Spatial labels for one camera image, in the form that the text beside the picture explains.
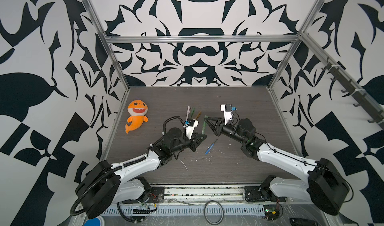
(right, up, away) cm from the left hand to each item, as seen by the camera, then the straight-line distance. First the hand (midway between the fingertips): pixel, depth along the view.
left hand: (206, 132), depth 75 cm
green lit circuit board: (+30, -37, -4) cm, 48 cm away
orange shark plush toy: (-42, +10, +22) cm, 48 cm away
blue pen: (+4, -11, +14) cm, 19 cm away
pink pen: (-10, +6, +28) cm, 30 cm away
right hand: (-1, +6, -4) cm, 7 cm away
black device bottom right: (+42, -39, -6) cm, 58 cm away
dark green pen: (-1, +4, -2) cm, 5 cm away
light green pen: (-8, +5, +28) cm, 29 cm away
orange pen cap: (-3, +6, +30) cm, 31 cm away
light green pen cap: (-6, +9, +31) cm, 32 cm away
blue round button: (-50, -38, -8) cm, 63 cm away
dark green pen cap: (0, +8, -3) cm, 9 cm away
